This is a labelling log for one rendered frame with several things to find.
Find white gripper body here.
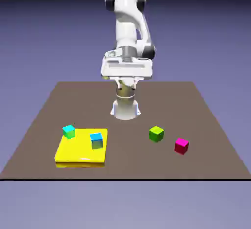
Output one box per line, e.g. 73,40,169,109
100,56,153,81

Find small green cube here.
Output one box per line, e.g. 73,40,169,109
148,126,165,143

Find small blue cube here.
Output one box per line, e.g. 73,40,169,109
90,132,104,150

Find small cyan cube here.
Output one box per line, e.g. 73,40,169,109
62,124,76,140

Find small magenta cube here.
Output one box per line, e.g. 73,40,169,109
174,137,190,155

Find large yellow box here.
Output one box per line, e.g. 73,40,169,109
54,128,108,168

